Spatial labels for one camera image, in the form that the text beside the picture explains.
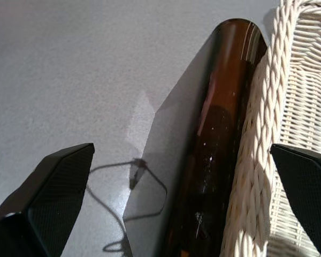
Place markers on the pale woven basket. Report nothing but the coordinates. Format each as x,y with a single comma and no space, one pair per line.
259,134

